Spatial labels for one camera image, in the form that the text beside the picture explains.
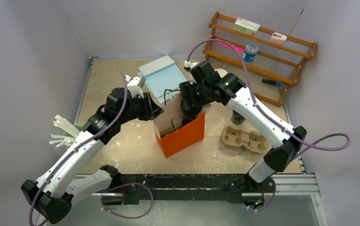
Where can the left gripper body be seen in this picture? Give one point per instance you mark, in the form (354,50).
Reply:
(138,109)

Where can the blue white round tin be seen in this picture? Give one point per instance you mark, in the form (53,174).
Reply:
(249,52)

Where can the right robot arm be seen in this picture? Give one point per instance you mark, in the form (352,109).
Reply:
(284,139)

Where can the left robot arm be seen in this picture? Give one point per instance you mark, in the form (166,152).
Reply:
(55,192)

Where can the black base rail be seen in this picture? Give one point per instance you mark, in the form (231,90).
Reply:
(231,188)

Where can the pink white tape dispenser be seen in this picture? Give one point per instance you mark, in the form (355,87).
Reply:
(278,38)

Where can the wooden shelf rack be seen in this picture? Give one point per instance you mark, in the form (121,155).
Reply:
(279,62)

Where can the pink highlighter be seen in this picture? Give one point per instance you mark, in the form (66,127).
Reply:
(228,44)

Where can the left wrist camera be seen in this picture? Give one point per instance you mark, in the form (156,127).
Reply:
(135,85)

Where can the white green box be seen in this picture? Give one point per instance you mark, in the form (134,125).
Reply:
(245,26)

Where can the orange paper bag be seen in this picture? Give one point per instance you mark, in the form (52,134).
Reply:
(171,136)

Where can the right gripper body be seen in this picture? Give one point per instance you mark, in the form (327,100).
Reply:
(200,95)

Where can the black blue marker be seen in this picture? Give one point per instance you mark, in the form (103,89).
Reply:
(272,82)

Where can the light blue paper bag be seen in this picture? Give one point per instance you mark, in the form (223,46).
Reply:
(161,74)

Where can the thin wooden stick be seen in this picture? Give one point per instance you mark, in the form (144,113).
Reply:
(296,23)

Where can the black paper cup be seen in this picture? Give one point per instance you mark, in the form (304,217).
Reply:
(187,118)
(237,118)

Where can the green straw holder cup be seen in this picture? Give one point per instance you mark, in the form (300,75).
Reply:
(78,126)

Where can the stacked white paper cups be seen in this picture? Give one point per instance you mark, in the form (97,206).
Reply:
(221,72)

